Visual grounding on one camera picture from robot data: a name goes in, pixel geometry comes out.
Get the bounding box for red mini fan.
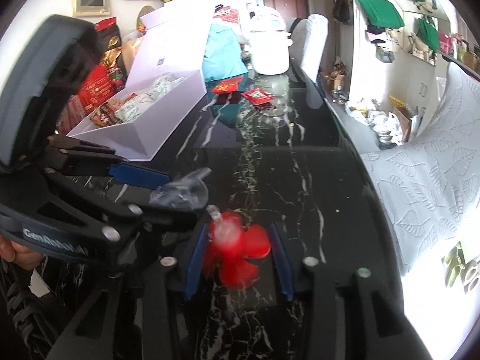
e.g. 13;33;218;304
202;205;271;290

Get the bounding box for white noodle-print snack packet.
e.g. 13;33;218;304
115;93;155;123

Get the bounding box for red peanut snack packet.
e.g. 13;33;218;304
211;76;243;94

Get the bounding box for red ketchup sachet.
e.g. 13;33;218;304
241;88;274;107

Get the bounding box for person's left hand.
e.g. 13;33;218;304
0;236;44;271

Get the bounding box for white noodle-print packet in box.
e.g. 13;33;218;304
145;74;185;98

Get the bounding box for white gift box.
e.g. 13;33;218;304
68;0;215;162

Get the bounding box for black oatmeal bag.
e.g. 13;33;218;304
95;17;127;90

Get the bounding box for teal plastic bag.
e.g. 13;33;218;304
202;24;248;82

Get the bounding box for white leaf-pattern chair cover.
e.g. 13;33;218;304
361;63;479;273

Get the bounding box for white kettle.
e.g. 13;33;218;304
247;6;293;76

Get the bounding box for green tote bag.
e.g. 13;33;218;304
357;0;404;29
412;16;439;52

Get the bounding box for wall intercom panel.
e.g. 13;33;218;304
72;0;111;17

